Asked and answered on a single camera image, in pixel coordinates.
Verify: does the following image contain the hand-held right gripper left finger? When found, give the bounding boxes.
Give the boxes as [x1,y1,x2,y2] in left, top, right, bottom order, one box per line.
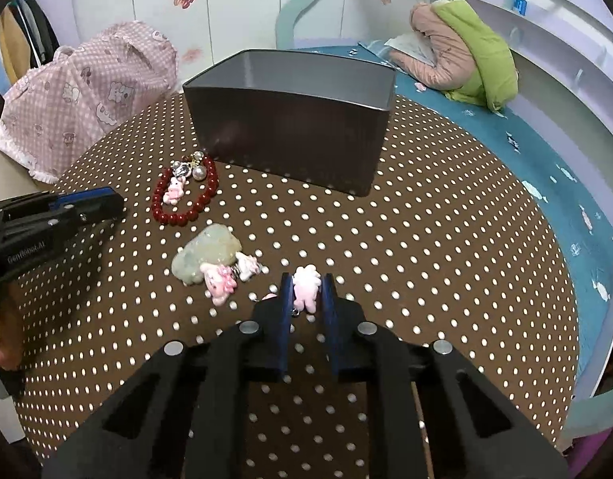
[42,273,294,479]

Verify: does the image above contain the green and pink rolled quilt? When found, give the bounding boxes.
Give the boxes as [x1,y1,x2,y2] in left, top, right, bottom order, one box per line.
[396,0,519,111]

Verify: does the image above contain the white bunny charm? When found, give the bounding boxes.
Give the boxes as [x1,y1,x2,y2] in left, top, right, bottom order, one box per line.
[234,253,263,283]

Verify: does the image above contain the teal candy print bedsheet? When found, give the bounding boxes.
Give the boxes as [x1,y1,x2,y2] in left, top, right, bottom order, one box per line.
[296,42,613,310]

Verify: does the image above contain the pale pink bunny charm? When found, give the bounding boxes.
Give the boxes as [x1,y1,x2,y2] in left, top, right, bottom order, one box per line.
[292,264,321,314]

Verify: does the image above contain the teal bunk bed frame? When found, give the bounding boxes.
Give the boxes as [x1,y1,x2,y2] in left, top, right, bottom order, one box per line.
[275,0,613,445]

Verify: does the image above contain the pink checked cloth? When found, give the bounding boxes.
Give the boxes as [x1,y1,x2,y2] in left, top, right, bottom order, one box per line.
[0,21,180,184]

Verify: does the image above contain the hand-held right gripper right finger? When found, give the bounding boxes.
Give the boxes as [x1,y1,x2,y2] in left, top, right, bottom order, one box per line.
[320,273,569,479]

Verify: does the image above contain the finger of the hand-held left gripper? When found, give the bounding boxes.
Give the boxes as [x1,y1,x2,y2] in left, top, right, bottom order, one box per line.
[79,190,126,225]
[52,187,118,210]

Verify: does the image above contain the grey metal tin box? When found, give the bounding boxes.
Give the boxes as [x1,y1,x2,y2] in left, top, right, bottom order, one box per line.
[183,49,397,198]

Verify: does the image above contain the dark hanging garments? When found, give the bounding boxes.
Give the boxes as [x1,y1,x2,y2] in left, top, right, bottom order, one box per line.
[16,0,61,71]

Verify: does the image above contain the pale green jade pendant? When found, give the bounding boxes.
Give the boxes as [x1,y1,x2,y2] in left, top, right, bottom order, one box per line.
[171,224,244,287]

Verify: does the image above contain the white pillow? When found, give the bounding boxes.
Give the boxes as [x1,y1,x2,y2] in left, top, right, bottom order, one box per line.
[386,32,437,68]

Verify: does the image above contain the yellow hanging garment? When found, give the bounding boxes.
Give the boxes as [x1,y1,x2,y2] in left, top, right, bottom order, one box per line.
[0,7,18,83]

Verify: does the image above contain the brown polka dot tablecloth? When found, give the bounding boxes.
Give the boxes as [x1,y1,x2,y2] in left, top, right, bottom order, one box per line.
[17,91,579,479]

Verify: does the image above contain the cardboard box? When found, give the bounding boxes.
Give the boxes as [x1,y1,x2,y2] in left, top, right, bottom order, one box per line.
[0,152,62,205]

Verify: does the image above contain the lavender wall shelf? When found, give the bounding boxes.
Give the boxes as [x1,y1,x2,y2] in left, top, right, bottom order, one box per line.
[436,0,613,240]

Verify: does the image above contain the pink bunny charm with bow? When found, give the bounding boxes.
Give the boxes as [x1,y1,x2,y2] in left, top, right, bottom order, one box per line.
[200,263,238,306]

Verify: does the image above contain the red bead bracelet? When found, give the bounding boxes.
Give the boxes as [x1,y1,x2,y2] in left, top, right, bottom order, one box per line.
[151,152,221,228]

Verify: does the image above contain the purple chair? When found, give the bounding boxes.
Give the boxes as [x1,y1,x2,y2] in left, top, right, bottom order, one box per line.
[568,429,613,479]

